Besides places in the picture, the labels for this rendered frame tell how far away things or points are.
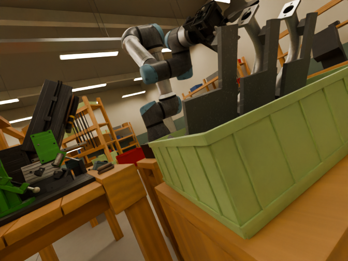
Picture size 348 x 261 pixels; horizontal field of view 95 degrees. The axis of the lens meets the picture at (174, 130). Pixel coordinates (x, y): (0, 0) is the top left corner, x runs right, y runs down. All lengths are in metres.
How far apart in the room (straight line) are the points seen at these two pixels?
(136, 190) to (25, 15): 5.02
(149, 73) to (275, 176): 0.51
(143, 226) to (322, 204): 0.61
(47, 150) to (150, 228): 0.85
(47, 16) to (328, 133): 5.39
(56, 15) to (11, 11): 0.80
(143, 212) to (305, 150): 0.61
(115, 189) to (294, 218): 0.57
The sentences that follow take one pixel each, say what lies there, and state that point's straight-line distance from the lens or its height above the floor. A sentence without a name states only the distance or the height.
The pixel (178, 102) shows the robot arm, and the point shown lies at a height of 1.11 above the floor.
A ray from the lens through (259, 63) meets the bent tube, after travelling 0.56.
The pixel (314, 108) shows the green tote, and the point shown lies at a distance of 0.43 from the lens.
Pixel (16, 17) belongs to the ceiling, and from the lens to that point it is 5.35.
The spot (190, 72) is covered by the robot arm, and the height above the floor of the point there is 1.16.
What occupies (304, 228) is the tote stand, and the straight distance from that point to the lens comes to 0.31.
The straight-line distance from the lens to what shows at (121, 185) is 0.70.
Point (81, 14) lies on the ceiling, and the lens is 5.62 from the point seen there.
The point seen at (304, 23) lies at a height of 1.12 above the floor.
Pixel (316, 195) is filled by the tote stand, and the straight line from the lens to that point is 0.37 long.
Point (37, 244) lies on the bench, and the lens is 0.81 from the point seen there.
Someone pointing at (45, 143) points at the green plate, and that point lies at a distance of 1.34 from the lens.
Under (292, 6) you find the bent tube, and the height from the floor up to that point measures 1.18.
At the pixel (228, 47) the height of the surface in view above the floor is 1.09.
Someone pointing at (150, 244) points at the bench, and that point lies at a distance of 0.81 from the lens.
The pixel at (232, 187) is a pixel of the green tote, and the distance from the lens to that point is 0.26.
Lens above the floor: 0.99
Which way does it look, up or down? 2 degrees down
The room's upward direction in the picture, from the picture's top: 22 degrees counter-clockwise
